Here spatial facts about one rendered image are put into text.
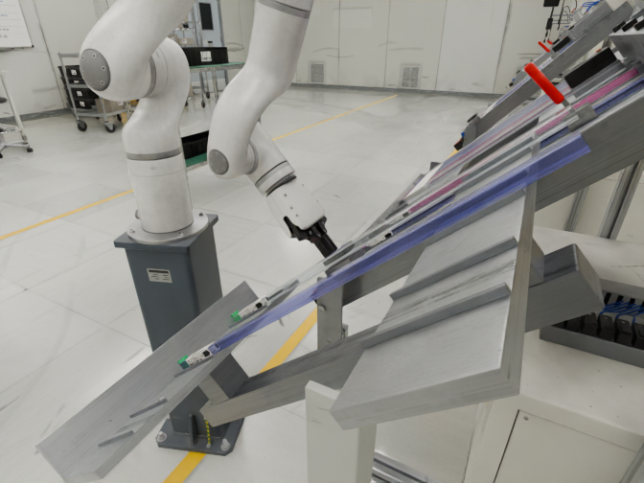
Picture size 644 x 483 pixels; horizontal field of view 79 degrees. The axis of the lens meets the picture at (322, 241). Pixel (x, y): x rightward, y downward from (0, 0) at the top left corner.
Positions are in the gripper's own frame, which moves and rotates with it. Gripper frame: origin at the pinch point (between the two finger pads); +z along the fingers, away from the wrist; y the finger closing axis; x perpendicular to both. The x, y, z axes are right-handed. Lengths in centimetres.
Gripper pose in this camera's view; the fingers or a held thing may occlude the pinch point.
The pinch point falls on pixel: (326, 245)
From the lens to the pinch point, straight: 80.2
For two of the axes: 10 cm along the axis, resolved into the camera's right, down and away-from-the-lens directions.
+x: 6.5, -4.4, -6.2
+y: -4.7, 4.1, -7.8
